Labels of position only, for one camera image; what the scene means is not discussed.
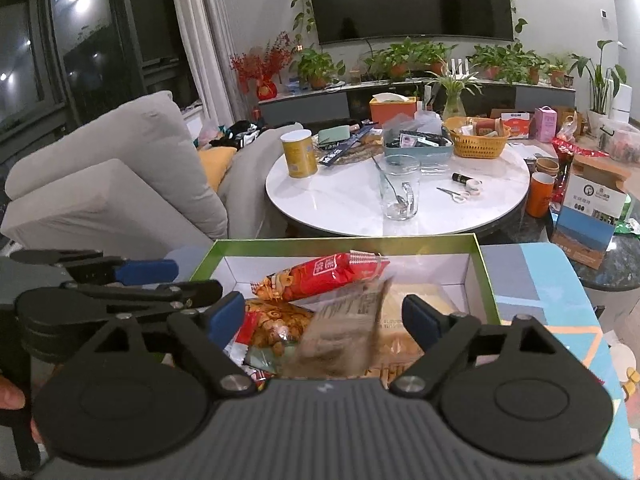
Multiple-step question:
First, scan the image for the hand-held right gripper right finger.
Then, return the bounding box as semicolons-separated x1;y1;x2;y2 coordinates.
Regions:
389;294;568;396

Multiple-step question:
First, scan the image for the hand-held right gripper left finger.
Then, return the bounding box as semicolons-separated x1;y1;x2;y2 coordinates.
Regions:
75;291;257;395

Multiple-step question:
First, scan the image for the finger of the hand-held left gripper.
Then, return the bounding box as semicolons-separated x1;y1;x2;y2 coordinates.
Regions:
10;249;179;285
60;279;224;317

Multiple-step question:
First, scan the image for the red biscuit print snack bag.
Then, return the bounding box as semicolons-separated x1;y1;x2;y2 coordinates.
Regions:
372;284;461;378

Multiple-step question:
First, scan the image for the green cardboard box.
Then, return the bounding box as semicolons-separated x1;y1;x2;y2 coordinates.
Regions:
189;233;502;381

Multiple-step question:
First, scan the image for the red pretzel snack bag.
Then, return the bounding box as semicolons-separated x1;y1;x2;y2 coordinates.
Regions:
251;251;392;303

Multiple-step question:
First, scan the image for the person's left hand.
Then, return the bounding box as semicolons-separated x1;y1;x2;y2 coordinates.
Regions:
0;376;27;410

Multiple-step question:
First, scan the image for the grey sofa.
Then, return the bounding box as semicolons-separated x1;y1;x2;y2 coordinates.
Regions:
0;91;301;261

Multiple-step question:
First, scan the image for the yellow cushion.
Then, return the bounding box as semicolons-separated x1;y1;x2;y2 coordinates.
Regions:
197;146;238;192

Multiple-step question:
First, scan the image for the metal spoon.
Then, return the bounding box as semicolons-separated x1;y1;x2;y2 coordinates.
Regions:
371;156;408;209

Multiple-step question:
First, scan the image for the glass mug with spoon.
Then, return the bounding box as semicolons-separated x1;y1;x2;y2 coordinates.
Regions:
378;155;421;221

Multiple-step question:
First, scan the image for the blue patterned tablecloth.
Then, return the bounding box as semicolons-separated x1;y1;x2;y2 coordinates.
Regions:
480;242;633;480

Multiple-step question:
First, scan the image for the round white table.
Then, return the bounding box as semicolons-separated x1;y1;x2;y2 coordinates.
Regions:
264;137;531;238

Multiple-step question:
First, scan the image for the black clothing heap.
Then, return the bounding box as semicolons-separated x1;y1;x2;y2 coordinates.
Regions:
210;120;306;150

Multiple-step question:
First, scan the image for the blue grey tray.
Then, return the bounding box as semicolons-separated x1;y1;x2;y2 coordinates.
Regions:
384;130;455;165

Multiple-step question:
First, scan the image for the yellow can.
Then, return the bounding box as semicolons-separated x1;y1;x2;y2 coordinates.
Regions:
280;130;319;179

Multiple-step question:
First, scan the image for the orange cup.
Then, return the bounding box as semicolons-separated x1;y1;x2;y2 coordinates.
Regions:
529;172;555;218

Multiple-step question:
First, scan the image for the wicker basket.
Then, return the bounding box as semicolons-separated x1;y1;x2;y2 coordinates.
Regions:
443;116;512;159

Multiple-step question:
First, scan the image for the dark blue long packet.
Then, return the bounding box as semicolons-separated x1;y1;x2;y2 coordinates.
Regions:
320;127;382;167

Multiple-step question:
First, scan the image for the cardboard box with blue print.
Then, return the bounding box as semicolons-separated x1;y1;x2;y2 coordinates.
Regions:
551;154;632;270

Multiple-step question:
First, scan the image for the dark round side table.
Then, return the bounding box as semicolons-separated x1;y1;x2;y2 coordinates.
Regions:
547;205;640;291

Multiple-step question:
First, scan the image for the green pouch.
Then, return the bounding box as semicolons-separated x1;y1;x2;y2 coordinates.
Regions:
318;125;353;145

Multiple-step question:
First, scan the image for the orange tissue box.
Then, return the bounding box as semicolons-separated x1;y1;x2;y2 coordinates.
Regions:
369;94;418;126

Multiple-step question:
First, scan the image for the grey television cabinet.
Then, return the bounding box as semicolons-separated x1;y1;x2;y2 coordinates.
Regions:
257;79;577;128

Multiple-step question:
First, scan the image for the white and orange box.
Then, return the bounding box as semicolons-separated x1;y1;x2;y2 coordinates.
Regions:
500;111;532;139

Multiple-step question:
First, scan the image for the spider plant in glass vase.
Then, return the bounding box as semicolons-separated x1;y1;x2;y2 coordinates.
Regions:
425;67;482;121

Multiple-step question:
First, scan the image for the red plastic bag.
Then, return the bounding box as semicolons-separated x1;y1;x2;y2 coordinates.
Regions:
550;137;609;162

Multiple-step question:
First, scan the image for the pink box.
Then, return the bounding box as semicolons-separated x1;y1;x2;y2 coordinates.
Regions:
534;106;558;142

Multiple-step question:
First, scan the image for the red flower vase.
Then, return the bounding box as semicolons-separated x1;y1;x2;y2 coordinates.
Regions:
230;32;293;100

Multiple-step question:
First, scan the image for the white curtain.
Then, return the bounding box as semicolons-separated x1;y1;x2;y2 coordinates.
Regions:
169;0;237;128

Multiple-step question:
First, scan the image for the potted green plant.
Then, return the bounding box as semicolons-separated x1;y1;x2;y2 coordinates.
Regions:
470;42;548;85
365;37;457;81
295;47;347;91

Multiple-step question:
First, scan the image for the dark framed window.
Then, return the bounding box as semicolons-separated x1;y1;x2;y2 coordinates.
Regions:
0;0;201;161

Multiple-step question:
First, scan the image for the clear storage box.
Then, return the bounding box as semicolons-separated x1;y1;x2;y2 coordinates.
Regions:
597;122;640;163

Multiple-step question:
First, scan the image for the small potted plant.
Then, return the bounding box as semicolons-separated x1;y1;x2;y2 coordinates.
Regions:
547;55;576;88

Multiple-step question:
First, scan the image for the tall plant in white pot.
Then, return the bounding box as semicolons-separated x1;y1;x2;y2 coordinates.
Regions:
582;40;628;123

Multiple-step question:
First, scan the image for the white cylinder appliance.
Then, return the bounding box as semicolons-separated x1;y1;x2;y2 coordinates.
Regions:
612;82;632;123

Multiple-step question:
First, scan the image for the black television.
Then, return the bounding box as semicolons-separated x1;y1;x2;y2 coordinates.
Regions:
307;0;516;46

